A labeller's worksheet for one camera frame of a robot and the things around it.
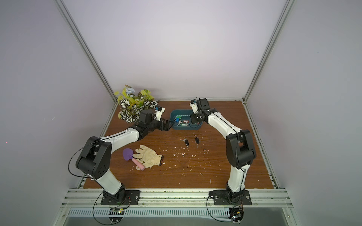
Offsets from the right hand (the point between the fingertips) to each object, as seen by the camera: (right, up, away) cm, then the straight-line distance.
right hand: (193, 114), depth 93 cm
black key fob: (-5, -19, +2) cm, 19 cm away
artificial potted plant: (-39, +6, -8) cm, 40 cm away
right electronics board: (+20, -51, -24) cm, 59 cm away
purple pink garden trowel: (-42, -26, -6) cm, 50 cm away
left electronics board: (-42, -53, -21) cm, 71 cm away
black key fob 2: (+3, -19, +2) cm, 19 cm away
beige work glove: (-34, -33, -10) cm, 48 cm away
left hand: (-15, -4, -3) cm, 16 cm away
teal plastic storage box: (-8, -6, +13) cm, 16 cm away
